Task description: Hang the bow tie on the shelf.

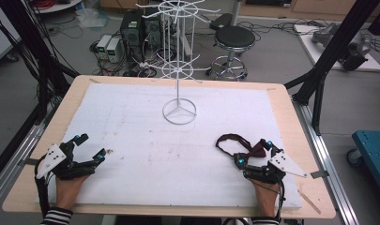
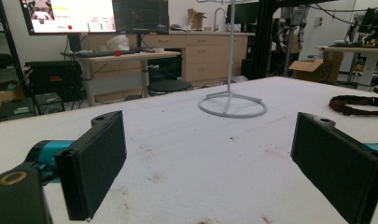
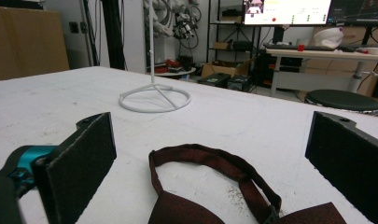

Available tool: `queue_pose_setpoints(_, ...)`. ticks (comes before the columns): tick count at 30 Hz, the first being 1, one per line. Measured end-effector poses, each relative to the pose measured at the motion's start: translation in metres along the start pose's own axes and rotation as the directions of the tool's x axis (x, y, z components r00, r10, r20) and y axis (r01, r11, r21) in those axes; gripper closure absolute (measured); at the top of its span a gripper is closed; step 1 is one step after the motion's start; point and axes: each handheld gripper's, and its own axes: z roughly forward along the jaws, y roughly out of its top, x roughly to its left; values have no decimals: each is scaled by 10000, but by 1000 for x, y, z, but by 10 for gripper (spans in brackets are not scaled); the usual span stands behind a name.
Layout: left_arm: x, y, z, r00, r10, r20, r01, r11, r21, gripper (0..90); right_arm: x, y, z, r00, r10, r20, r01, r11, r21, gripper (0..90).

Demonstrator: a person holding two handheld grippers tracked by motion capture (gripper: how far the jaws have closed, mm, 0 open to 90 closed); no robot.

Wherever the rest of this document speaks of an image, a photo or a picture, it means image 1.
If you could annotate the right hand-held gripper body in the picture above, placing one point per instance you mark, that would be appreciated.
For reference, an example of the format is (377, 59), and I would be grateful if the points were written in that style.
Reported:
(286, 164)

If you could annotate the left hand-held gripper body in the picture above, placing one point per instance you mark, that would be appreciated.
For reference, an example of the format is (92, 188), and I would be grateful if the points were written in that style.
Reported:
(50, 160)

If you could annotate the dark red bow tie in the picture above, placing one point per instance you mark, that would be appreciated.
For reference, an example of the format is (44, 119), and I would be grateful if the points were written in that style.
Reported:
(256, 150)

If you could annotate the person's left hand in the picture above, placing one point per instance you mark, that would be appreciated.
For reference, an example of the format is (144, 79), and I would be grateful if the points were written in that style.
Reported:
(67, 190)

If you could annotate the person's right hand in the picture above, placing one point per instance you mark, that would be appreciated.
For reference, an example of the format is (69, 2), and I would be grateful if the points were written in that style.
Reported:
(266, 197)

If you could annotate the thin wooden stick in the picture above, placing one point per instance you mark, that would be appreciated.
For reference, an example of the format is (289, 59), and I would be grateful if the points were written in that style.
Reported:
(309, 202)

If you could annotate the white foam mat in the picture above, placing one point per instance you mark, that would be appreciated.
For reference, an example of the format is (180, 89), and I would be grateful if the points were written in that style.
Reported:
(165, 162)

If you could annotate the blue cart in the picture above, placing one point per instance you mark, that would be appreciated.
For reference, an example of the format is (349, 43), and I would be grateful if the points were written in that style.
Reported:
(373, 156)

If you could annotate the grey power supply unit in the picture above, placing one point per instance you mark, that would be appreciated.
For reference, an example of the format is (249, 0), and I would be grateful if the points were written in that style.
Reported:
(103, 45)
(113, 49)

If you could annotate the white floor platform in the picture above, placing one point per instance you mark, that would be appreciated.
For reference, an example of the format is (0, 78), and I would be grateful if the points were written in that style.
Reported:
(309, 47)

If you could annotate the black round stool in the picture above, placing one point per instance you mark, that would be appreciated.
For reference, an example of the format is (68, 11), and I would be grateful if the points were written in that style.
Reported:
(234, 37)

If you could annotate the black computer tower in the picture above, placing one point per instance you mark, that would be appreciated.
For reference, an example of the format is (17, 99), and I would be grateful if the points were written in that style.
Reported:
(132, 34)
(153, 33)

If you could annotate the clear plastic bag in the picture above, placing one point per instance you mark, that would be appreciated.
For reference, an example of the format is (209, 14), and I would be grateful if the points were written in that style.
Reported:
(92, 17)

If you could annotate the grey machine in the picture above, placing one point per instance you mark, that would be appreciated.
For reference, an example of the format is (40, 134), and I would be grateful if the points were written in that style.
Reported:
(330, 33)

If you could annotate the black flat pad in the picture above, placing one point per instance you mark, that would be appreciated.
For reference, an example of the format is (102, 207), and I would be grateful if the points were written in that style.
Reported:
(220, 21)

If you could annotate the round white table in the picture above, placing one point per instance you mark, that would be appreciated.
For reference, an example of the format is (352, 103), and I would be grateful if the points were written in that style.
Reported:
(57, 6)

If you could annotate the grey metal bracket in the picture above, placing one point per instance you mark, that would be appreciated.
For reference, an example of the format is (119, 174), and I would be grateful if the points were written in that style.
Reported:
(319, 174)
(27, 161)

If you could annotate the aluminium table rail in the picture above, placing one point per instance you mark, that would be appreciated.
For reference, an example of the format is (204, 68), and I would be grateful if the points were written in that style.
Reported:
(12, 162)
(328, 162)

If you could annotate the black metal frame stand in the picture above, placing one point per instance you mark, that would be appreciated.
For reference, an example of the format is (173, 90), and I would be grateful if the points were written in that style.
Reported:
(331, 53)
(37, 53)

